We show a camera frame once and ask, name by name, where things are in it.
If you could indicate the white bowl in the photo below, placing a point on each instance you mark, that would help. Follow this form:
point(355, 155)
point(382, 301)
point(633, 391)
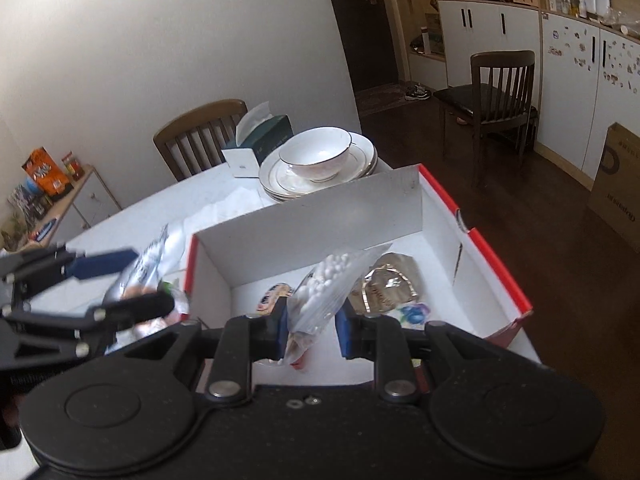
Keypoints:
point(315, 155)

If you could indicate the brown cardboard carton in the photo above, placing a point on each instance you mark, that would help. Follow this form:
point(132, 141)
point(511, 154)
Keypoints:
point(617, 185)

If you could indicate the dark wooden chair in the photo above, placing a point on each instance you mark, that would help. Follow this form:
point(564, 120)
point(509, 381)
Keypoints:
point(495, 95)

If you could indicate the brown wooden chair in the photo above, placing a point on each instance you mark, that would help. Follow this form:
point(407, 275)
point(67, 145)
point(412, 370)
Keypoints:
point(195, 135)

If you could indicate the white paper napkin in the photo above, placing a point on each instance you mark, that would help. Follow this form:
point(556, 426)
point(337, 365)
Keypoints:
point(220, 210)

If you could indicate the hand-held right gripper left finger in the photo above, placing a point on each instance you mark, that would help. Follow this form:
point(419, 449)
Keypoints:
point(283, 330)

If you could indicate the dark wooden door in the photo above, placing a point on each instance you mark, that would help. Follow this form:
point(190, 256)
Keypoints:
point(360, 25)

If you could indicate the orange snack bag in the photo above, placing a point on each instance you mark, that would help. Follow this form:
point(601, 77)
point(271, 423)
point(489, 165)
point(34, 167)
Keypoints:
point(47, 172)

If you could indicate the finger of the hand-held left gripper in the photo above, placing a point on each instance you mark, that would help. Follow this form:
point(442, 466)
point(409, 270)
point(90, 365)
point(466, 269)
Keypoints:
point(145, 306)
point(102, 262)

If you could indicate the pair of sneakers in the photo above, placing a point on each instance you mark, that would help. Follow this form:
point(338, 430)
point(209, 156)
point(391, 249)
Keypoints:
point(417, 92)

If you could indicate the grey white tissue pack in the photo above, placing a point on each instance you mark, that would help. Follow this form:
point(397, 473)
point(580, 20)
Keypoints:
point(150, 260)

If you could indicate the white double-door cabinet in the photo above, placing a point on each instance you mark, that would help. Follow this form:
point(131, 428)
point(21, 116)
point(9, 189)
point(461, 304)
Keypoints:
point(487, 35)

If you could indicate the green white tissue box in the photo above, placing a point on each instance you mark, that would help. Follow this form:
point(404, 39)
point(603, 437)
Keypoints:
point(260, 145)

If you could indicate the red jar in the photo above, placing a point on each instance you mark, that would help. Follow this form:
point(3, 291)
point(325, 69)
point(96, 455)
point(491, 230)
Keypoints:
point(74, 166)

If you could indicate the cartoon face packet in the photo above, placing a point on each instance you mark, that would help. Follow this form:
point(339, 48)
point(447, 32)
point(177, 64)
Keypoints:
point(272, 300)

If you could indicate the red cardboard box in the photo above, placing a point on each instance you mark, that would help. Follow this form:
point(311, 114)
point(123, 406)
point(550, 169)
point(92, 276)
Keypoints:
point(320, 240)

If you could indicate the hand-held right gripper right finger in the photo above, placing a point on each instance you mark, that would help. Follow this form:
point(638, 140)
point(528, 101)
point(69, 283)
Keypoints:
point(344, 335)

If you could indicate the yellow cake packet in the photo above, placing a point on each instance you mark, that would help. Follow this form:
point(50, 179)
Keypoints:
point(412, 314)

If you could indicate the white sideboard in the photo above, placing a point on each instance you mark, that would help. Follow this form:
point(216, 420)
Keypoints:
point(85, 205)

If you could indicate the white sticker-covered cabinet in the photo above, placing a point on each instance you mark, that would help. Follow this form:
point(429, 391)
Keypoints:
point(590, 95)

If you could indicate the brown snack packet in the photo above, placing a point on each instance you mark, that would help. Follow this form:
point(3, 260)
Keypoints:
point(387, 280)

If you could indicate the bag of white beads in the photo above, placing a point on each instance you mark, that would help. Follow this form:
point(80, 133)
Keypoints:
point(320, 290)

